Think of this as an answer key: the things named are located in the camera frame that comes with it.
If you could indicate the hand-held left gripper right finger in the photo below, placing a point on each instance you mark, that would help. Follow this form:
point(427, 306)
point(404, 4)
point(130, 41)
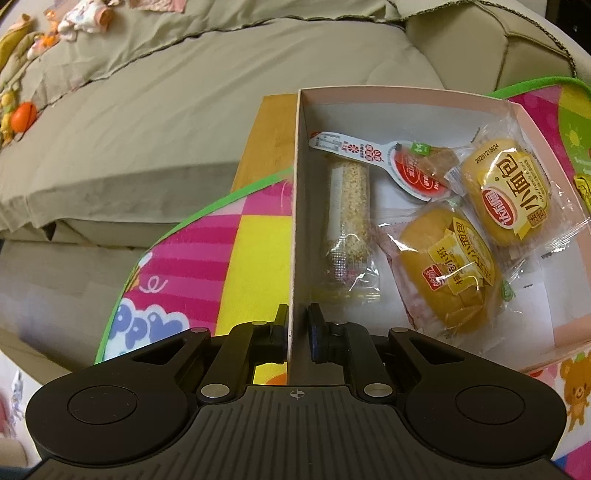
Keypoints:
point(316, 337)

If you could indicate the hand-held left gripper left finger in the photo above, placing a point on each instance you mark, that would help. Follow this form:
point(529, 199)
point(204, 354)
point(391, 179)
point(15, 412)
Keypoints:
point(280, 334)

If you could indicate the sesame snack bar packet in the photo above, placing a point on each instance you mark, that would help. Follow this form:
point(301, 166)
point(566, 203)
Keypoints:
point(348, 217)

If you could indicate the yellow bread packet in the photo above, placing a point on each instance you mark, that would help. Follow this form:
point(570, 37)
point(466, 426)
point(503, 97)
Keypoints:
point(443, 263)
point(505, 194)

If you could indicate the pink cardboard gift box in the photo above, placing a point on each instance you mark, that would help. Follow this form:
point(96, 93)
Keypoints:
point(351, 184)

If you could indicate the spoon-shaped packet red label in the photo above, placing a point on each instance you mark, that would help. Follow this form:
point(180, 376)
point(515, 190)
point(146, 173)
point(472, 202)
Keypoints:
point(406, 170)

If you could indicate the brown snack packet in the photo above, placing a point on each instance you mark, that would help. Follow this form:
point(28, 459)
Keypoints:
point(443, 161)

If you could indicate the colourful cartoon play mat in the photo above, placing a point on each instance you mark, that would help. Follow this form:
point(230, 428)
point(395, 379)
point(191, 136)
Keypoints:
point(207, 258)

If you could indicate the beige sofa cover cloth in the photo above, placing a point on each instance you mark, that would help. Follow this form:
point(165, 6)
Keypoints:
point(161, 101)

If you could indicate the yellow candy packet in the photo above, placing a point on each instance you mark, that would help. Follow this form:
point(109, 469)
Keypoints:
point(584, 191)

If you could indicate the orange toy ball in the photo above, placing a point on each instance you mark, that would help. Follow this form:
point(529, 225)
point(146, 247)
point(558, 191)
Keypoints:
point(24, 116)

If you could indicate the beige sofa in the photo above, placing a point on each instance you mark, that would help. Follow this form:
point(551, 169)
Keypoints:
point(485, 41)

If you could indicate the small yellow toy figures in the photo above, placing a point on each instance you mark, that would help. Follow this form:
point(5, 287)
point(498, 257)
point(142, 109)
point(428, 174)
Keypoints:
point(6, 117)

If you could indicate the white printed baby garment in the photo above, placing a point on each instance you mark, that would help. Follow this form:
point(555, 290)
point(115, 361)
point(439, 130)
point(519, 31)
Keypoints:
point(81, 14)

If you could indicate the yellow plush toy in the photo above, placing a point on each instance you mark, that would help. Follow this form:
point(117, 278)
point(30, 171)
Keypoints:
point(21, 44)

